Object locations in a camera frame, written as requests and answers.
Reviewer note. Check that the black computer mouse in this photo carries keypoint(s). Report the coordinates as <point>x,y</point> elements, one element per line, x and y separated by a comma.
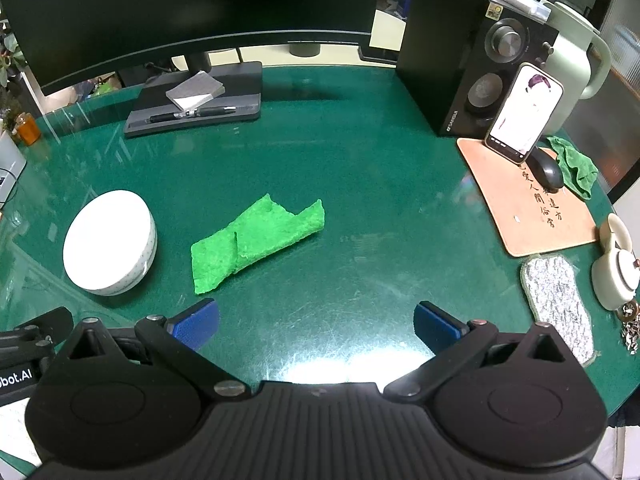
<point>546,170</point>

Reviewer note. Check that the white paper sheet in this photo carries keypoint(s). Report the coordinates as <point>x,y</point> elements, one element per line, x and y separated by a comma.
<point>15,435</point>

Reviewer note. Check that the grey speckled coaster mat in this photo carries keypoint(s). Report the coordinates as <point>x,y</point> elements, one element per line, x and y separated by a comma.
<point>555,300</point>

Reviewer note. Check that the black curved monitor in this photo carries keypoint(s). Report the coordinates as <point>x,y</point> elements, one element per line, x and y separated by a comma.
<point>175,5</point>

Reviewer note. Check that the black pen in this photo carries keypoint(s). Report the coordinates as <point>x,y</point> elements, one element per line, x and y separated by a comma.
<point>210,110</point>

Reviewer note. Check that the dark grey monitor base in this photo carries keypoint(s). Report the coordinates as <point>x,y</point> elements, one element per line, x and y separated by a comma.
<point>240,80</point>

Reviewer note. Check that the white desktop device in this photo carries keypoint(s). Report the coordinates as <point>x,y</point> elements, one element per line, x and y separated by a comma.
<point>10,160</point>

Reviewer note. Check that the white teapot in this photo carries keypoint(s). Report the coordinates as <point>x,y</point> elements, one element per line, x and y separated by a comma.
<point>617,275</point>

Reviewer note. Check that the potted plant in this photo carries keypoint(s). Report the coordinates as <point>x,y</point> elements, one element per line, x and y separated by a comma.
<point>10,55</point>

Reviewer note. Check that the clear plastic box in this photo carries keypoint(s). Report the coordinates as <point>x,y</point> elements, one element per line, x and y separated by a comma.
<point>527,5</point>

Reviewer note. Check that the white plate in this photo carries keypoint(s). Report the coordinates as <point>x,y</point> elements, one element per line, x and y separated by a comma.
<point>105,240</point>

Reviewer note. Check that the black speaker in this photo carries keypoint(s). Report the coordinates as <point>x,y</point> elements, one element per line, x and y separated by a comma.
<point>440,50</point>

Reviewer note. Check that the smartphone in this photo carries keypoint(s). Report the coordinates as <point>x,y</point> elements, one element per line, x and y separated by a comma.
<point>525,110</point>

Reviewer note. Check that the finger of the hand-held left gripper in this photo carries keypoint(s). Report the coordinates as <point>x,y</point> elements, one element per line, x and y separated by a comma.
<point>50,322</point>

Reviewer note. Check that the pale green kettle jug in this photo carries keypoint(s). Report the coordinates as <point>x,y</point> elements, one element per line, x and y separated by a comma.
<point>570,55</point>

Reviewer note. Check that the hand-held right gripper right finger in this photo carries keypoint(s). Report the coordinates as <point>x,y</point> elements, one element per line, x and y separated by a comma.
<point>435,322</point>

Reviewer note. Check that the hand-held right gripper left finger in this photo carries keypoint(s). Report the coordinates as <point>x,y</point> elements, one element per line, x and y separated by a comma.
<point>197,320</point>

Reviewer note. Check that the grey notepad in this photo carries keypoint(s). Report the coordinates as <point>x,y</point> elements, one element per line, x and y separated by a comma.
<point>195,87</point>

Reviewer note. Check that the dark green cloth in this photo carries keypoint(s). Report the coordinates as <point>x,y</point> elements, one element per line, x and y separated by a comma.
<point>575,167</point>

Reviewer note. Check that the bright green cleaning cloth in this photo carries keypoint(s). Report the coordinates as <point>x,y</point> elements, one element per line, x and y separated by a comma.
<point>260,232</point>

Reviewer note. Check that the tan mouse pad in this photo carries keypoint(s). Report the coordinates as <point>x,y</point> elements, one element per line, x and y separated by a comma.
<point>520,220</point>

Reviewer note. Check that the orange jar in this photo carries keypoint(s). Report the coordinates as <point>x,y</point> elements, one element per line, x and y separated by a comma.
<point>27,130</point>

